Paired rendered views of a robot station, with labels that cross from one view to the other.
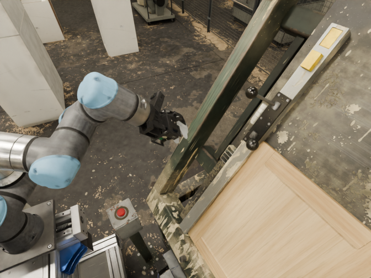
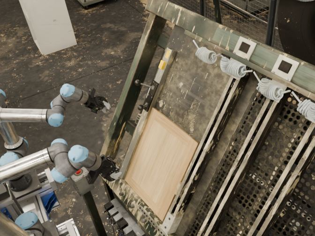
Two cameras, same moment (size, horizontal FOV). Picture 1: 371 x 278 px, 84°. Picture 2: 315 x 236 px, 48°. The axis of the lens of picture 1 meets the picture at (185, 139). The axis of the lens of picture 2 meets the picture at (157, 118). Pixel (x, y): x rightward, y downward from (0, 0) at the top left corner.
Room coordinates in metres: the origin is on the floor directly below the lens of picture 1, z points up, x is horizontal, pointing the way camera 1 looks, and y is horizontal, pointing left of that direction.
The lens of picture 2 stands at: (-1.29, -0.33, 2.81)
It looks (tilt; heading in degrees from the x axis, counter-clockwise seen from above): 41 degrees down; 1
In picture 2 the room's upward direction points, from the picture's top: 8 degrees counter-clockwise
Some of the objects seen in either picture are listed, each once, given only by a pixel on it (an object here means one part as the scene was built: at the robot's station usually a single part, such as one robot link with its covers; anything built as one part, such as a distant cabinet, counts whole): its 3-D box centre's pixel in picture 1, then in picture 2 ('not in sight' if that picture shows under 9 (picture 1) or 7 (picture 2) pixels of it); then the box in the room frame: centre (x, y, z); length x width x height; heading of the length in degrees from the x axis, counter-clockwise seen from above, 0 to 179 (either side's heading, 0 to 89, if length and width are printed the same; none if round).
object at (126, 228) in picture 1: (125, 219); (81, 180); (0.39, 0.31, 0.84); 0.12 x 0.12 x 0.18; 33
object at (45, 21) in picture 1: (41, 20); not in sight; (4.60, 2.94, 0.36); 0.58 x 0.45 x 0.72; 114
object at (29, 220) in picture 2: not in sight; (28, 226); (-0.20, 0.45, 1.20); 0.13 x 0.12 x 0.14; 17
